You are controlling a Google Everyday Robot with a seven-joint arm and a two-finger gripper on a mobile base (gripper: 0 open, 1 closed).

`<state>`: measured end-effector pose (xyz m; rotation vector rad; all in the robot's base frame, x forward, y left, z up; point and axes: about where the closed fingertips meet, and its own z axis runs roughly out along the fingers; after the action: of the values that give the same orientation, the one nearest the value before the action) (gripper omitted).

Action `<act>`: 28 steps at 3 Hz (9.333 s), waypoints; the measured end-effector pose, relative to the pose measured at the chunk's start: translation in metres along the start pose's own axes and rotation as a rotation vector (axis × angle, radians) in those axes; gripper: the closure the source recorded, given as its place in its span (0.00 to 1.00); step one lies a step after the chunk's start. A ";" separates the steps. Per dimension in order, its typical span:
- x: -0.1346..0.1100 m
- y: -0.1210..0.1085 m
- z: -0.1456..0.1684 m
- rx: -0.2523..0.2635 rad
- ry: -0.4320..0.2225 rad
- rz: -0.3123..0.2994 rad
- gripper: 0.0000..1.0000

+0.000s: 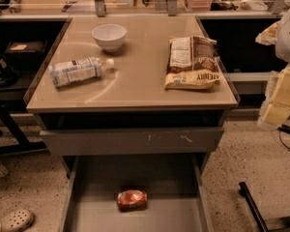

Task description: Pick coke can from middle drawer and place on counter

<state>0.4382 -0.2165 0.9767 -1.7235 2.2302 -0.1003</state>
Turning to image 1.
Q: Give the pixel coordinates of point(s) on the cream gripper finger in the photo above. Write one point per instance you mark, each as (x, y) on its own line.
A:
(268, 36)
(275, 109)

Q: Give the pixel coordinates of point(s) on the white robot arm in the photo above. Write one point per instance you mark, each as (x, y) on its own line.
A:
(282, 45)

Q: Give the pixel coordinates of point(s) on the closed grey top drawer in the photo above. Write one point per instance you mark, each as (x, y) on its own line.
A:
(131, 141)

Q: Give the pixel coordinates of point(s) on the open grey middle drawer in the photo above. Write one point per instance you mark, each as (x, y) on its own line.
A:
(176, 198)

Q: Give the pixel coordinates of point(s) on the grey drawer cabinet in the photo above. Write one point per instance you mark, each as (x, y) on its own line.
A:
(133, 96)

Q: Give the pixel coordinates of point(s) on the brown chip bag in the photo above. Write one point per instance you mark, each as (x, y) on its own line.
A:
(193, 53)

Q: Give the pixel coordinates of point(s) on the yellow chip bag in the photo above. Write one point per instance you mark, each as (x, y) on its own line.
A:
(195, 80)

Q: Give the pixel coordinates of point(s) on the black floor stand bar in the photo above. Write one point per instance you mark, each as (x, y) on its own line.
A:
(279, 224)

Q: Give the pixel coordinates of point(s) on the white ceramic bowl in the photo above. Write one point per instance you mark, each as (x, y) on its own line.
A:
(109, 37)

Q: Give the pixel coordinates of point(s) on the clear plastic water bottle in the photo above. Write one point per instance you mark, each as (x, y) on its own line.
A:
(74, 71)

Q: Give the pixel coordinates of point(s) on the white croc shoe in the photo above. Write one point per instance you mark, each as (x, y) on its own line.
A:
(16, 221)

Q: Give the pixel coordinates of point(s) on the black table leg frame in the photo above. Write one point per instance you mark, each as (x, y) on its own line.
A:
(23, 144)

